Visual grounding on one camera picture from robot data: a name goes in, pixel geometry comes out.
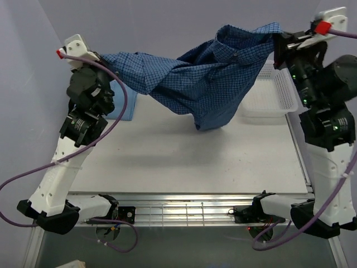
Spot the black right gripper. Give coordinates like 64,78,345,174
272,29,327,108

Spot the blue checked long sleeve shirt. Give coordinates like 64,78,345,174
103,22,282,131

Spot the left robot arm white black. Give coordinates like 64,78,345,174
17,51,118,235

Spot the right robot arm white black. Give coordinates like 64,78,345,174
251,32,356,238

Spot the folded light blue shirt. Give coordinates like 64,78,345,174
106,80,137,121

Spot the white plastic perforated basket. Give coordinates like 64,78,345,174
239,60,298,118

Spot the wooden block at bottom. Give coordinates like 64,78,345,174
57,260,86,268

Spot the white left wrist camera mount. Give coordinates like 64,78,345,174
56,34,100,62

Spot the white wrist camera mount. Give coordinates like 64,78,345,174
56,34,100,62
297,7,348,50

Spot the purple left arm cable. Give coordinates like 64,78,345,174
0,54,139,253

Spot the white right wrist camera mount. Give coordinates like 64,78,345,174
297,7,348,50

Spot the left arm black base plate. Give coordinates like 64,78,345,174
86,206,136,224

